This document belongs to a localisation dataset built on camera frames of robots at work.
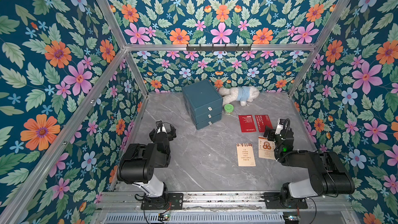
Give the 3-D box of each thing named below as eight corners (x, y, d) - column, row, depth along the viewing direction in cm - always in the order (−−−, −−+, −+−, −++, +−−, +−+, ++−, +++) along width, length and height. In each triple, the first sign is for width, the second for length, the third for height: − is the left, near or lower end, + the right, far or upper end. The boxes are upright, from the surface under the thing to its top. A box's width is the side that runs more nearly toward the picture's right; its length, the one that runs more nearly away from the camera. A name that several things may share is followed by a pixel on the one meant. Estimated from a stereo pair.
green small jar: (224, 116, 109) (224, 111, 105) (223, 108, 113) (224, 103, 109) (233, 115, 109) (234, 111, 105) (232, 108, 113) (233, 103, 109)
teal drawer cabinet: (198, 133, 99) (196, 112, 82) (186, 109, 112) (181, 87, 95) (223, 122, 105) (225, 100, 88) (208, 100, 118) (207, 78, 100)
